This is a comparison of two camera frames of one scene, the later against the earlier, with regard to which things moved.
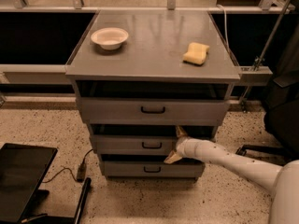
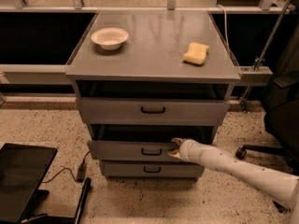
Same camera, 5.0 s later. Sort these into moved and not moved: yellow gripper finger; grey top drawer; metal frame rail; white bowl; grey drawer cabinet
Moved: yellow gripper finger
Not moved: grey top drawer; white bowl; grey drawer cabinet; metal frame rail
